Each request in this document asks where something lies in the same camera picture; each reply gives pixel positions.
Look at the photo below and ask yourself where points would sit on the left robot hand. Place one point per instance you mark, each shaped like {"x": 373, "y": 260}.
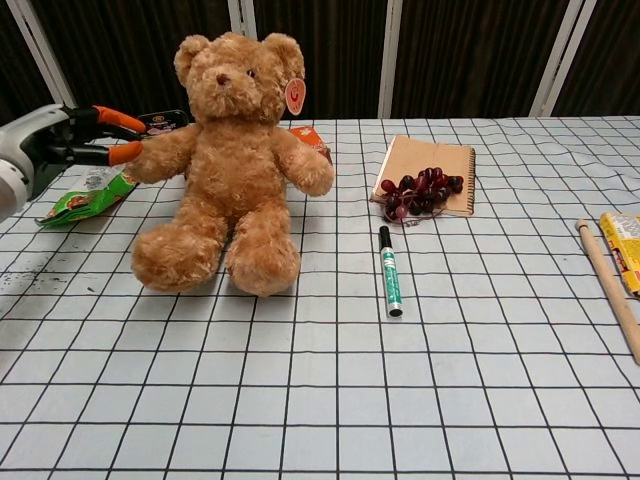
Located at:
{"x": 45, "y": 140}

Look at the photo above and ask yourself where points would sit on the brown plush teddy bear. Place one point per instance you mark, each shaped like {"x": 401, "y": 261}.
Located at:
{"x": 230, "y": 170}

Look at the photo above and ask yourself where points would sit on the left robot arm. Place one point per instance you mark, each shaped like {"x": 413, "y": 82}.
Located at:
{"x": 9, "y": 190}

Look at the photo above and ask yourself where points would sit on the green snack bag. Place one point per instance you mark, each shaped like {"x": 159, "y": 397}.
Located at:
{"x": 85, "y": 197}

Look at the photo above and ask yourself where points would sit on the black tin can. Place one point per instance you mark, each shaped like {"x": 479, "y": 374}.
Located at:
{"x": 162, "y": 124}

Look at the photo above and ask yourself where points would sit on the orange snack box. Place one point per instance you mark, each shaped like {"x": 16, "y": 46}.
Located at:
{"x": 312, "y": 141}

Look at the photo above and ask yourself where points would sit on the green marker pen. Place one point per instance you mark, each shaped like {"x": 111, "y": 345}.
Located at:
{"x": 390, "y": 272}

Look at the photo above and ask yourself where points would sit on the dark red grape bunch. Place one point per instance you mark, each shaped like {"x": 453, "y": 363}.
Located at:
{"x": 417, "y": 192}

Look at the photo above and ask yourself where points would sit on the white checkered tablecloth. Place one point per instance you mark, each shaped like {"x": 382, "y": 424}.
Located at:
{"x": 350, "y": 375}

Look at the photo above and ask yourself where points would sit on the brown spiral notebook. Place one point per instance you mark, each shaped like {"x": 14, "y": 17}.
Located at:
{"x": 430, "y": 165}

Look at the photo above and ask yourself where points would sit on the wooden rolling pin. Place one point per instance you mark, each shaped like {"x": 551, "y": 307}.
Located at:
{"x": 611, "y": 287}

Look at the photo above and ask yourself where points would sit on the yellow snack packet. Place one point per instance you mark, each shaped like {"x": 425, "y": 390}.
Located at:
{"x": 622, "y": 250}

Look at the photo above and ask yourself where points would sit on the white folding screen frame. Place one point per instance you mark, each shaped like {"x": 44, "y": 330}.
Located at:
{"x": 395, "y": 55}

